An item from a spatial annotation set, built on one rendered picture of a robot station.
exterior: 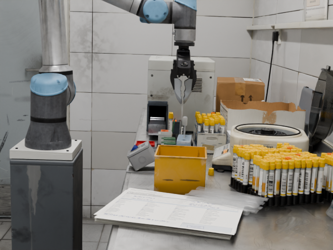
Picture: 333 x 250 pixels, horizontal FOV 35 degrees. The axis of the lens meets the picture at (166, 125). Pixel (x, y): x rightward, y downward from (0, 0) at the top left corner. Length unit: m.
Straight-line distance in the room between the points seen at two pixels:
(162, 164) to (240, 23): 2.25
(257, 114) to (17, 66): 2.00
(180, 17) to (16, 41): 1.88
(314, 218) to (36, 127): 0.91
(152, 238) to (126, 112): 2.46
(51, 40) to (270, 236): 1.04
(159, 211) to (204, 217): 0.10
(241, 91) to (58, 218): 1.19
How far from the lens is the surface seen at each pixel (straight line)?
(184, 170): 1.32
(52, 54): 1.82
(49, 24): 1.82
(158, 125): 1.98
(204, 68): 2.13
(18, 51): 3.50
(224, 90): 2.53
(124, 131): 3.51
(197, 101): 2.14
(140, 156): 1.52
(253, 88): 2.53
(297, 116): 1.91
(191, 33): 1.79
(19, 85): 3.52
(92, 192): 3.63
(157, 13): 1.64
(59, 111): 1.70
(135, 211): 1.17
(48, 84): 1.68
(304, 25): 2.12
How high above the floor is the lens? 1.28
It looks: 10 degrees down
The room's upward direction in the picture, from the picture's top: 2 degrees clockwise
